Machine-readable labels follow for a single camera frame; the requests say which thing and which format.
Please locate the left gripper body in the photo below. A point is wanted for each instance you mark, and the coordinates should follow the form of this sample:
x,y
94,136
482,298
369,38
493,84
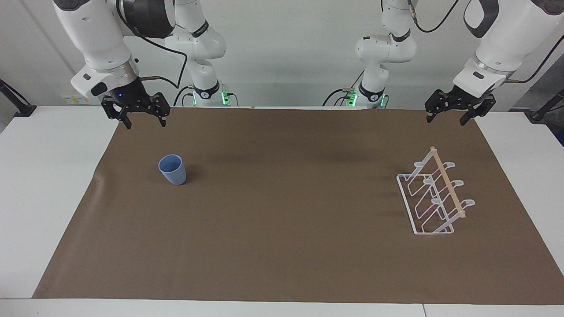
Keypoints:
x,y
463,97

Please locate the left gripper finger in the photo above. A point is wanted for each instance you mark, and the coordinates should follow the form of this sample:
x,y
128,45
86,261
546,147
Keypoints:
x,y
438,102
482,107

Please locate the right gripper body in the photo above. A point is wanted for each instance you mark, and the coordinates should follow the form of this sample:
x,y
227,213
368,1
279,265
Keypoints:
x,y
128,94

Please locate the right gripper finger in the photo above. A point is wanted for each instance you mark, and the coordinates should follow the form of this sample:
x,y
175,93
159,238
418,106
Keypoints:
x,y
161,108
115,110

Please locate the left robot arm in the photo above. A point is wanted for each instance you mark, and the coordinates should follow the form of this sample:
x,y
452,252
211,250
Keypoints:
x,y
506,39

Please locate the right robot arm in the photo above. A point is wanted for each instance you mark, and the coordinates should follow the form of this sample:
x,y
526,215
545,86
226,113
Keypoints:
x,y
97,39

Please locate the blue plastic cup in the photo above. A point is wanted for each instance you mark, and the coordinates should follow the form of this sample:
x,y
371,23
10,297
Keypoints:
x,y
172,169

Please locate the black stand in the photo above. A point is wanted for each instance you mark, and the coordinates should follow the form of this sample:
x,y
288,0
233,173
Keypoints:
x,y
545,110
20,105

